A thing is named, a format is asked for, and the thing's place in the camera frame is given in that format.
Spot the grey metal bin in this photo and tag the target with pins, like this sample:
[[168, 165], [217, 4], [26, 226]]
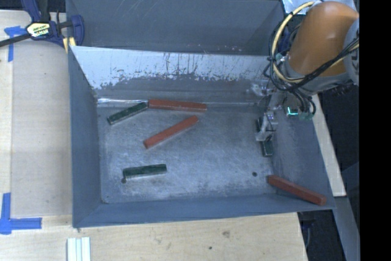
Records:
[[198, 162]]

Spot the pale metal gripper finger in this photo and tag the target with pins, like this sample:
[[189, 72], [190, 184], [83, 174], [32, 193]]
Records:
[[262, 136], [270, 118]]

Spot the dark green flat block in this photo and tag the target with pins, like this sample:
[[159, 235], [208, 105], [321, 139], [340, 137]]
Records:
[[268, 148], [145, 170], [126, 113]]

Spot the red-brown flat block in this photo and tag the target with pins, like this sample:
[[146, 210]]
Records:
[[296, 190], [171, 132], [177, 105]]

